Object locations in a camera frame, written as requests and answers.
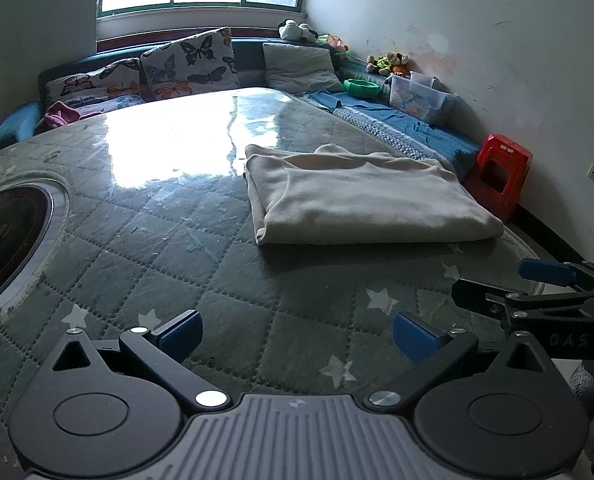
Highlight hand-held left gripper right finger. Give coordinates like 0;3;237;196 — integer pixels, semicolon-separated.
365;311;554;410

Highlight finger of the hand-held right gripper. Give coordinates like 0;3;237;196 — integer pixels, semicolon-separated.
451;278;594;331
519;258;594;294

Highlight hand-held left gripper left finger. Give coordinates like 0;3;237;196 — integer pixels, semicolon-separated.
51;309;229;413

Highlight beige garment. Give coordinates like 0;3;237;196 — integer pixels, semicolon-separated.
244;143;504;247

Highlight green quilted table cover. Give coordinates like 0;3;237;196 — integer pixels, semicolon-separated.
0;86;546;480

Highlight red plastic stool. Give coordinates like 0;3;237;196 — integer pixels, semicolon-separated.
464;133;534;222

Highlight blue sofa blanket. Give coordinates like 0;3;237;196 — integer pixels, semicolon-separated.
308;88;482;177

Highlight round black hotplate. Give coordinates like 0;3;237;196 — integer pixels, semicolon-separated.
0;170;71;322

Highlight clear plastic storage box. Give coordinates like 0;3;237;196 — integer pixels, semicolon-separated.
389;70;458;126

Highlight green plastic bowl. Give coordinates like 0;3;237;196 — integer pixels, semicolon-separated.
343;78;384;101

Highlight brown plush monkey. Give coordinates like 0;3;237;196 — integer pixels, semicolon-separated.
386;51;412;77

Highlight pink cloth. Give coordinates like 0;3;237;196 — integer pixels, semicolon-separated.
43;100;82;132

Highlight green plush toy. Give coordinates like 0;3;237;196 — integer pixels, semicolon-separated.
365;54;393;75

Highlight flat butterfly print pillow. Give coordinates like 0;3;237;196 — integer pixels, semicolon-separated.
44;57;148;113

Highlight teal sofa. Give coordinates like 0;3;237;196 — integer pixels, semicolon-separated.
0;35;484;182

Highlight large butterfly print pillow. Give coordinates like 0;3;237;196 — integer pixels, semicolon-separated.
140;27;241;104

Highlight pink green toy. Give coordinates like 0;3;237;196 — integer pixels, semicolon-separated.
319;34;350;56

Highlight grey pillow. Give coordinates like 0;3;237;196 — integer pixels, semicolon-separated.
262;42;346;95

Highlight panda plush toy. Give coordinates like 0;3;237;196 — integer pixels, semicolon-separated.
278;18;318;44

